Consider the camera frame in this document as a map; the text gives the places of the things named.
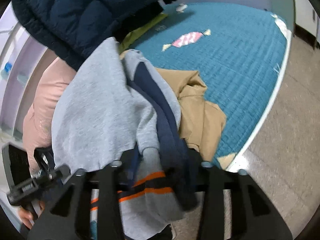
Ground yellow-green cloth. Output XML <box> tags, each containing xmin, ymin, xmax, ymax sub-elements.
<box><xmin>119</xmin><ymin>12</ymin><xmax>169</xmax><ymax>53</ymax></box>

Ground pink pillow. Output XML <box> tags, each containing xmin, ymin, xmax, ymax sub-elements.
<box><xmin>22</xmin><ymin>56</ymin><xmax>78</xmax><ymax>165</ymax></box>

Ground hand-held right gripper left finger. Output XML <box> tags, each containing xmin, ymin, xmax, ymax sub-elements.
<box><xmin>27</xmin><ymin>159</ymin><xmax>125</xmax><ymax>240</ymax></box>

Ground navy and yellow puffer jacket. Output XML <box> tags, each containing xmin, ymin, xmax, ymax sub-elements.
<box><xmin>11</xmin><ymin>0</ymin><xmax>189</xmax><ymax>72</ymax></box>

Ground white cabinet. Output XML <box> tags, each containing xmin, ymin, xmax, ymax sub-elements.
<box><xmin>291</xmin><ymin>0</ymin><xmax>320</xmax><ymax>50</ymax></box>

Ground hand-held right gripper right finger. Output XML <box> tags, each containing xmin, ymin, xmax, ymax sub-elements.
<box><xmin>196</xmin><ymin>161</ymin><xmax>293</xmax><ymax>240</ymax></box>

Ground lavender wall shelves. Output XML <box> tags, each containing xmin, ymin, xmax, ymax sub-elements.
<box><xmin>0</xmin><ymin>2</ymin><xmax>48</xmax><ymax>140</ymax></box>

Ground grey and navy zip jacket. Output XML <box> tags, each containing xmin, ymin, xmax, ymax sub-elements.
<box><xmin>51</xmin><ymin>37</ymin><xmax>200</xmax><ymax>240</ymax></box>

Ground khaki pants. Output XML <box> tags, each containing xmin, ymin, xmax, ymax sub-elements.
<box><xmin>154</xmin><ymin>67</ymin><xmax>227</xmax><ymax>162</ymax></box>

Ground small blue box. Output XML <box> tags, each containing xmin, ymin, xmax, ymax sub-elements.
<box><xmin>1</xmin><ymin>61</ymin><xmax>13</xmax><ymax>77</ymax></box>

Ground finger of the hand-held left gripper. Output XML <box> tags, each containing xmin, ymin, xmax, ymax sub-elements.
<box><xmin>33</xmin><ymin>147</ymin><xmax>56</xmax><ymax>173</ymax></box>

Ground person's left hand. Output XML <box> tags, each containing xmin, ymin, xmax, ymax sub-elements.
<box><xmin>19</xmin><ymin>200</ymin><xmax>47</xmax><ymax>230</ymax></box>

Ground teal quilted bed mat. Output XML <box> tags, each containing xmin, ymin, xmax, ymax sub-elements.
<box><xmin>130</xmin><ymin>2</ymin><xmax>288</xmax><ymax>169</ymax></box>

